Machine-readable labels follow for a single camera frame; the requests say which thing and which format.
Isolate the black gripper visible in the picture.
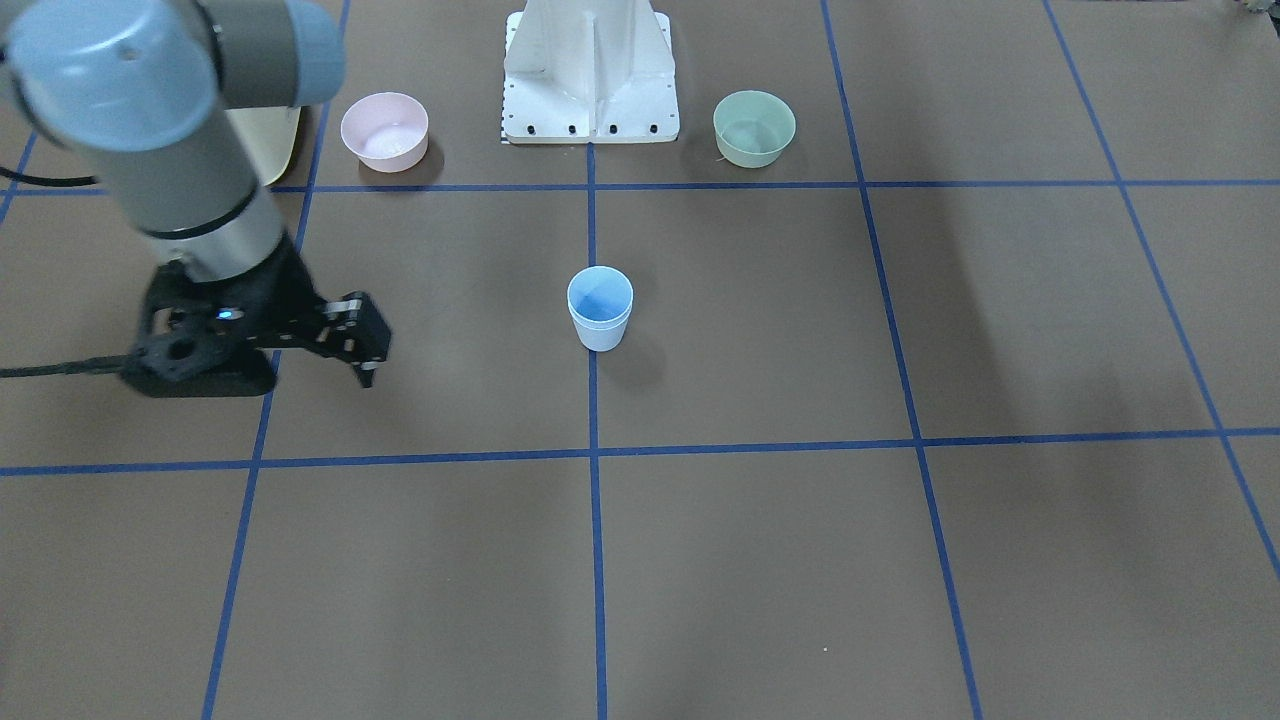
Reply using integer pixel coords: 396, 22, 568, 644
197, 236, 393, 389

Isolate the light blue cup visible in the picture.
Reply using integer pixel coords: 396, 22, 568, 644
566, 265, 635, 329
570, 307, 631, 354

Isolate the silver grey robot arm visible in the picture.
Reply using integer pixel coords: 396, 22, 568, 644
3, 1, 393, 398

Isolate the pink bowl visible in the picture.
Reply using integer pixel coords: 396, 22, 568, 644
339, 92, 429, 173

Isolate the cream white toaster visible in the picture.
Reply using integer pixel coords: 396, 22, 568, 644
227, 108, 302, 184

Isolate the green bowl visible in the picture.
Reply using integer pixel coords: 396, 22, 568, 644
712, 90, 797, 169

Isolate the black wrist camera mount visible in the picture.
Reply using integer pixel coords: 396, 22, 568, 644
119, 260, 276, 398

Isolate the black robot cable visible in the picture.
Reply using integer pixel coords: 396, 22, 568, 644
0, 167, 131, 379

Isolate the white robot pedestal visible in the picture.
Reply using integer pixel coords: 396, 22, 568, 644
500, 1, 681, 145

